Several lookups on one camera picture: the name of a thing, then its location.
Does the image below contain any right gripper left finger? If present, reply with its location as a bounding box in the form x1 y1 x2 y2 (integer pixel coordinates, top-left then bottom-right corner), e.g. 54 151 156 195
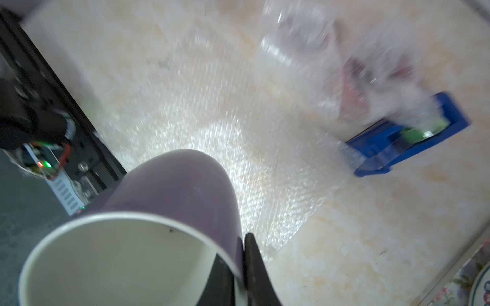
197 255 236 306

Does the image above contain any floral square placemat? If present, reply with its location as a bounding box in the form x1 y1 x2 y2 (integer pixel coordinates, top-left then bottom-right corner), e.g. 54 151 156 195
417 228 489 305

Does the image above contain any round white plate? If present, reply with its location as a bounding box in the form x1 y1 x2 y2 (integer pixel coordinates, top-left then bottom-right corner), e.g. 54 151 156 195
468 263 489 306

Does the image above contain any blue tape dispenser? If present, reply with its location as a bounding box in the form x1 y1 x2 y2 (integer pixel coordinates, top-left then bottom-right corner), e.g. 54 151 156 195
347 91 470 177

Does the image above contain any lavender mug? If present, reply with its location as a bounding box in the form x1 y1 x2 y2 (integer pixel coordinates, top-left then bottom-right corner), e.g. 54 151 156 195
18 149 247 305

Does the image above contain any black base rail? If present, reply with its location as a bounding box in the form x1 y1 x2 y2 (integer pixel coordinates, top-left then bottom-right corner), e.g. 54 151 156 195
1 8 126 191

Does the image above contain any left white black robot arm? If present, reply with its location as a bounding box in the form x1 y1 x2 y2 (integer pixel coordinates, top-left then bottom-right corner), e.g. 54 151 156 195
1 79 76 150

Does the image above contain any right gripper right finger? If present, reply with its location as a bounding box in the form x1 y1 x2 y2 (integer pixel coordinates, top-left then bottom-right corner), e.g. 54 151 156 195
244 233 281 306

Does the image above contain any red mug black handle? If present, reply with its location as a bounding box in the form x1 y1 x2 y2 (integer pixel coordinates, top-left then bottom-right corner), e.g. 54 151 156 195
341 56 415 124

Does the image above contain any clear bubble wrap sheet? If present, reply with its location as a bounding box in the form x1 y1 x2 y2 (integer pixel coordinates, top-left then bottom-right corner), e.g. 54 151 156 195
94 25 350 260
256 1 343 119
340 20 445 133

